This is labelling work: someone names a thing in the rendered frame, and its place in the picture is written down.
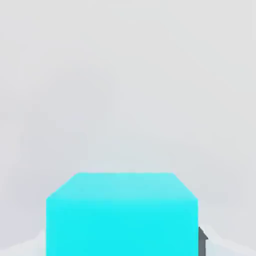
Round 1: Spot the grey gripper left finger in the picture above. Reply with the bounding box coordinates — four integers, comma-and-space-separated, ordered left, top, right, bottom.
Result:
0, 229, 47, 256

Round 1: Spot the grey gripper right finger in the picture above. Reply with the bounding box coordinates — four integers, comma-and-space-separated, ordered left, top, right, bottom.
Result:
198, 224, 256, 256

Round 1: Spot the small cyan cube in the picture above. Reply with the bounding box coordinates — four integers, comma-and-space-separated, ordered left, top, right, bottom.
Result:
45, 171, 199, 256

